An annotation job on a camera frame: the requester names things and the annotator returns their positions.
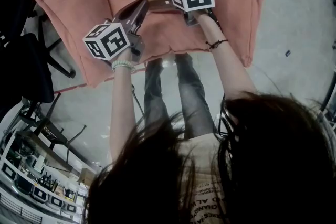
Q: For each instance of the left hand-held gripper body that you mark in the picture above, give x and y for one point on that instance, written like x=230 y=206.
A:
x=110 y=42

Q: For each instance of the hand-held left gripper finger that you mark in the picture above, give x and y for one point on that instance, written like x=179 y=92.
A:
x=123 y=14
x=139 y=17

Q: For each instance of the person's right forearm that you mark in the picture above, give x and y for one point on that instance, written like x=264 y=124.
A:
x=228 y=68

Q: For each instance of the person's left forearm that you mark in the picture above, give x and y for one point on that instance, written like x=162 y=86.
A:
x=122 y=112

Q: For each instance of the person's left leg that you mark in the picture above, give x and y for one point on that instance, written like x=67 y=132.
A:
x=155 y=94

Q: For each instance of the person's leg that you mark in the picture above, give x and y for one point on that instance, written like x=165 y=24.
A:
x=155 y=94
x=193 y=97

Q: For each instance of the person's right leg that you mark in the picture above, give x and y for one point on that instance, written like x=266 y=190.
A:
x=193 y=97

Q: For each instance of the small black floor object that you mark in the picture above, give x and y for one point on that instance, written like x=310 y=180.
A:
x=288 y=53

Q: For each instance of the person's cream printed shirt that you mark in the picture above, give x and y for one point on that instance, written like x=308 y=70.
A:
x=204 y=154

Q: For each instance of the row of white printed boxes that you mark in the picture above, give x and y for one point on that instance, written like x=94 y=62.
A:
x=40 y=194

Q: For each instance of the metal storage rack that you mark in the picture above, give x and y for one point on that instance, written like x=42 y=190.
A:
x=23 y=191

